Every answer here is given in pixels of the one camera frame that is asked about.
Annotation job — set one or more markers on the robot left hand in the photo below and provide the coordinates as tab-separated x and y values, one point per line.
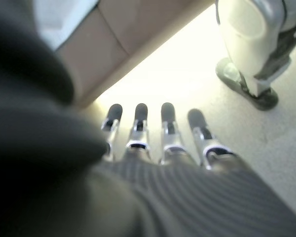
113	192

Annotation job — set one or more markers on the dark robot left foot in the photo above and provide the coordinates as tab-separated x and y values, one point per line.
266	100

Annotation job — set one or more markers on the white robot left leg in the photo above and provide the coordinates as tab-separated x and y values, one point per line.
244	32

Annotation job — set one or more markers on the dark upholstered bed frame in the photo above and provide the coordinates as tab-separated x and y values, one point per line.
118	32

